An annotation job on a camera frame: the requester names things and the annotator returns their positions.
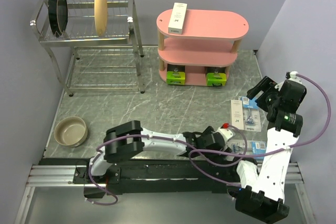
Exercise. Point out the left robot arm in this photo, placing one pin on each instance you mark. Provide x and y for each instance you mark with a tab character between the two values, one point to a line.
127	140

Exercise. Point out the beige tape roll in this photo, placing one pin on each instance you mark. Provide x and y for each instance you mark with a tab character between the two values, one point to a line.
71	132

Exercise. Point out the black plate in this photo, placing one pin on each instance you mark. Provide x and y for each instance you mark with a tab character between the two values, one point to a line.
58	16

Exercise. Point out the white slim box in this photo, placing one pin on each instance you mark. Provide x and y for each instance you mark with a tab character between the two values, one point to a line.
237	116
177	18

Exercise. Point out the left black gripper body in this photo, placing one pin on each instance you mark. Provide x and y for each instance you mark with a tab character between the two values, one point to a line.
209	130

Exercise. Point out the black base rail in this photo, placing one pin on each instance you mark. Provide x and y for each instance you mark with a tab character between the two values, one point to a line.
160	176

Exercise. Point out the metal dish rack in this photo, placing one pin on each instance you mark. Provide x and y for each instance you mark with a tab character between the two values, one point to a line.
110	61

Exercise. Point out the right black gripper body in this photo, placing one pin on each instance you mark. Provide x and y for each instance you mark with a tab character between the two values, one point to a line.
269	98

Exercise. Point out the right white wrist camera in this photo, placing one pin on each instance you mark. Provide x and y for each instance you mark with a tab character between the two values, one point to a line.
292	74

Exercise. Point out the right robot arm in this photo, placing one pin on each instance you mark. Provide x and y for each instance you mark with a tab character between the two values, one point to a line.
262	189

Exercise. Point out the blue razor blister pack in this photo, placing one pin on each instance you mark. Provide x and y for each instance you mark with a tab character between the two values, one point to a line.
251	114
252	147

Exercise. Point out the pink three-tier shelf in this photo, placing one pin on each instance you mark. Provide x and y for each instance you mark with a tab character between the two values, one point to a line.
209	39

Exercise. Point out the beige wooden plate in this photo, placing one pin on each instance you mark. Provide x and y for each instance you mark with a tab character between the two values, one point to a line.
101	16

